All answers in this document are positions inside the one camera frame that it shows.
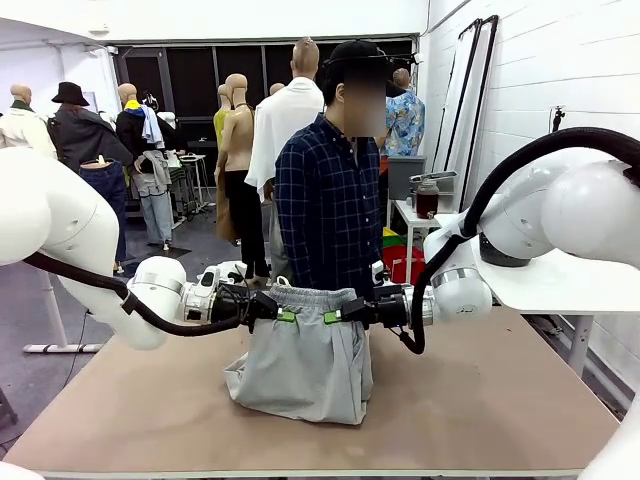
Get beige mannequin with black pants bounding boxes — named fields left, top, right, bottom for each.
left=214, top=73, right=270, bottom=289

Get mannequin with black hat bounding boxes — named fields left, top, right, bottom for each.
left=47, top=81, right=134, bottom=174

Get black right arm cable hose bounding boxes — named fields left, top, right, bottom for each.
left=399, top=126, right=640, bottom=356

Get grey bin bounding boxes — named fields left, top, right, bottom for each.
left=387, top=154, right=427, bottom=201

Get black cap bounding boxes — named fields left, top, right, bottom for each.
left=323, top=39, right=394, bottom=69

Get mannequin in yellow-green dress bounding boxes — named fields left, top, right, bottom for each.
left=213, top=83, right=234, bottom=241

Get white cloth on floor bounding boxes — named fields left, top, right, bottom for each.
left=219, top=259, right=249, bottom=281

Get large white table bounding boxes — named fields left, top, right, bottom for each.
left=434, top=212, right=640, bottom=376

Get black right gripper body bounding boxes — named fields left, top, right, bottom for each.
left=372, top=283, right=415, bottom=330

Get small white side table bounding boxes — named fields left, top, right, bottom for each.
left=391, top=199, right=439, bottom=286

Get mannequin in white shirt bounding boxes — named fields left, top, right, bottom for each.
left=244, top=37, right=326, bottom=204

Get black framed white panel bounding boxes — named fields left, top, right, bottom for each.
left=452, top=14, right=500, bottom=214
left=432, top=18, right=484, bottom=174

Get person in blue plaid shirt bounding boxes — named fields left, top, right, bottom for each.
left=273, top=39, right=394, bottom=301

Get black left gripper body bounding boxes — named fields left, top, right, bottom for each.
left=213, top=284, right=259, bottom=326

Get mannequin in white jacket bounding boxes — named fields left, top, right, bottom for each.
left=0, top=83, right=59, bottom=161

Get thin black floor cable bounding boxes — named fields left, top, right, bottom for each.
left=62, top=309, right=89, bottom=391

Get black metal stand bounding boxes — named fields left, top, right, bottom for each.
left=0, top=385, right=19, bottom=431

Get white stand with foot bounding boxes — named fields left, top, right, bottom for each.
left=22, top=269, right=104, bottom=355

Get mannequin in black jacket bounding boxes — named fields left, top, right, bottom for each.
left=115, top=82, right=185, bottom=246

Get brown glass jar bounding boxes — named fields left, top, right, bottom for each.
left=415, top=179, right=440, bottom=220

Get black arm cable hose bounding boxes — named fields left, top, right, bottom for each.
left=23, top=252, right=251, bottom=337
left=399, top=126, right=640, bottom=356

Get grey metal tool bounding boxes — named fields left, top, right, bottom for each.
left=409, top=170, right=459, bottom=184

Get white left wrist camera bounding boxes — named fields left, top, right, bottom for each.
left=183, top=264, right=224, bottom=322

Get man in floral shirt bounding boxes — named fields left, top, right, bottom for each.
left=377, top=67, right=426, bottom=157

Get red bag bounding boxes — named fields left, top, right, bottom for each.
left=382, top=227, right=426, bottom=285

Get grey training pants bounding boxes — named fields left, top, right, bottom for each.
left=223, top=283, right=375, bottom=426

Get white ironing table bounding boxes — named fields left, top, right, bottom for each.
left=177, top=152, right=209, bottom=214

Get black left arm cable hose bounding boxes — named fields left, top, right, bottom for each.
left=23, top=252, right=251, bottom=337

